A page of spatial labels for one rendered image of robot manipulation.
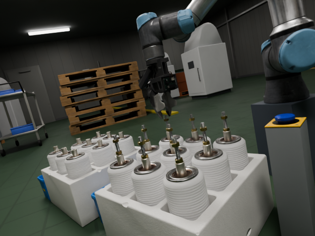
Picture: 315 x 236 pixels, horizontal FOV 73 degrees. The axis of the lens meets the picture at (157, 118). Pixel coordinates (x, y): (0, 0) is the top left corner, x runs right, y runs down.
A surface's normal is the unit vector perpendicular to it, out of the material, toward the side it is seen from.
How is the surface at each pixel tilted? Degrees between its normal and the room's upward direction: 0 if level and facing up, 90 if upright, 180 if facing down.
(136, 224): 90
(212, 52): 90
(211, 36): 90
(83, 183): 90
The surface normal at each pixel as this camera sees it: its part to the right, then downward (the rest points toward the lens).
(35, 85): 0.36, 0.06
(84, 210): 0.68, -0.04
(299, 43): -0.17, 0.32
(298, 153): -0.68, 0.26
